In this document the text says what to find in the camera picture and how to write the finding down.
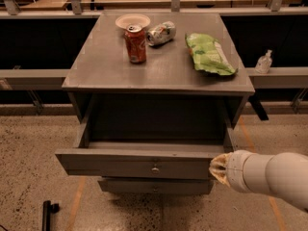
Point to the tan robot gripper body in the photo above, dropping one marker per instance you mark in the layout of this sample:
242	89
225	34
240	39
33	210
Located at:
235	171

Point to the grey top drawer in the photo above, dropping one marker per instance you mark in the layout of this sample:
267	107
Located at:
152	160

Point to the grey drawer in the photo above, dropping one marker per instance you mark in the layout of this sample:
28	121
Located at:
152	160
142	185

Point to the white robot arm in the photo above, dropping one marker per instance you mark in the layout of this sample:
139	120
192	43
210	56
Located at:
283	175

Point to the grey lower drawer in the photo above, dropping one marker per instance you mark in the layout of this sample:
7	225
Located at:
142	185

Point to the grey wooden drawer cabinet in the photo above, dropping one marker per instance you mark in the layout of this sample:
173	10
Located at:
103	62

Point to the grey metal railing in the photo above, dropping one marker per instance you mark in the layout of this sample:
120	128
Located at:
291	77

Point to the green chip bag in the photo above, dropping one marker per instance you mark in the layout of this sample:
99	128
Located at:
207	55

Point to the clear hand sanitizer bottle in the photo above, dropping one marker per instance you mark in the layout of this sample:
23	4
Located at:
264	63

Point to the silver crushed can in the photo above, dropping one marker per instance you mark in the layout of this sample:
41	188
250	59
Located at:
161	33

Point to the orange soda can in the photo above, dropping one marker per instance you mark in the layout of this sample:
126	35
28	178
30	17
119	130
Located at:
135	43

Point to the white paper bowl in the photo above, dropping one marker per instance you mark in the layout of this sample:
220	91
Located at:
132	18

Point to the black object on floor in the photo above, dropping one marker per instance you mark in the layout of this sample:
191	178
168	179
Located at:
48	210

